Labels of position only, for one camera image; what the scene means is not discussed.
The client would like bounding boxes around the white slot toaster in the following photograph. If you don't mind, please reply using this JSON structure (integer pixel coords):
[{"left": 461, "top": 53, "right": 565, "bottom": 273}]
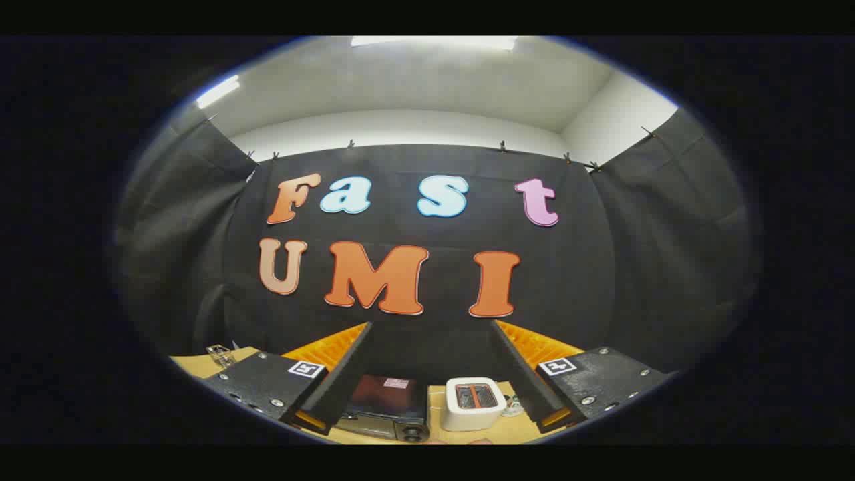
[{"left": 440, "top": 377, "right": 507, "bottom": 432}]

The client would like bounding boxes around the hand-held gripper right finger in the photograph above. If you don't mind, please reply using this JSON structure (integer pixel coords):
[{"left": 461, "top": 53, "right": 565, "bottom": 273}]
[{"left": 490, "top": 319, "right": 669, "bottom": 434}]

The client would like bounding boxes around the ceiling light panel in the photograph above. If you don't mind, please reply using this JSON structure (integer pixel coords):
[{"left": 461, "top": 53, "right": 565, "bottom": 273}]
[{"left": 351, "top": 36, "right": 518, "bottom": 51}]

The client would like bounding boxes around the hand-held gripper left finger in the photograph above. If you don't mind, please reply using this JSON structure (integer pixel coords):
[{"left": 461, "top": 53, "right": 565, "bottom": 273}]
[{"left": 204, "top": 322, "right": 373, "bottom": 436}]

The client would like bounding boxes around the black toaster oven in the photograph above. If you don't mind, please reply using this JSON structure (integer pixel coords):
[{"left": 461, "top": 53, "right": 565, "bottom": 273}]
[{"left": 334, "top": 374, "right": 430, "bottom": 443}]

